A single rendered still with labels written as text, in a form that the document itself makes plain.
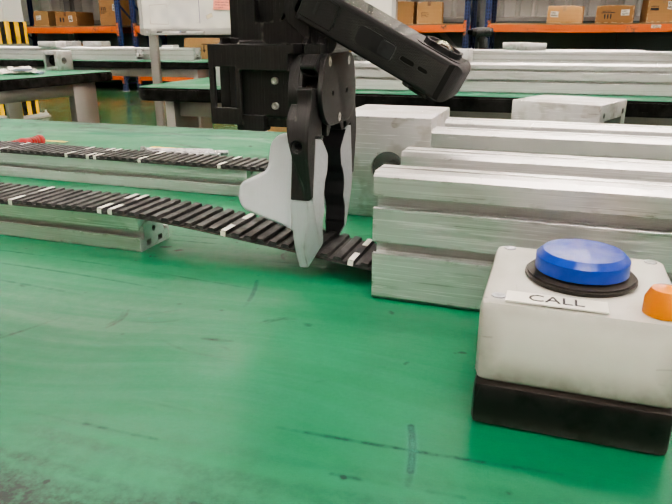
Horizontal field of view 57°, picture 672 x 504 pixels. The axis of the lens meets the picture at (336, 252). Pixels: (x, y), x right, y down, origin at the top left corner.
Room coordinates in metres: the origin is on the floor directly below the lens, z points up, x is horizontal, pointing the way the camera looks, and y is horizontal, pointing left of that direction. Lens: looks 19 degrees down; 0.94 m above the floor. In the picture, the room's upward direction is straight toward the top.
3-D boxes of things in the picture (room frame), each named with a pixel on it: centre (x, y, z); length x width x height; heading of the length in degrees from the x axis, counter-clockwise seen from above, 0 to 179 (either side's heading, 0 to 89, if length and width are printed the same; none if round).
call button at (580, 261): (0.26, -0.11, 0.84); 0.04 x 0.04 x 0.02
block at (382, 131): (0.61, -0.05, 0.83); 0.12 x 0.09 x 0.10; 161
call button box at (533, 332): (0.27, -0.11, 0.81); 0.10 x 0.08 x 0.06; 161
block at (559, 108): (0.73, -0.26, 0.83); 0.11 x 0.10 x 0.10; 140
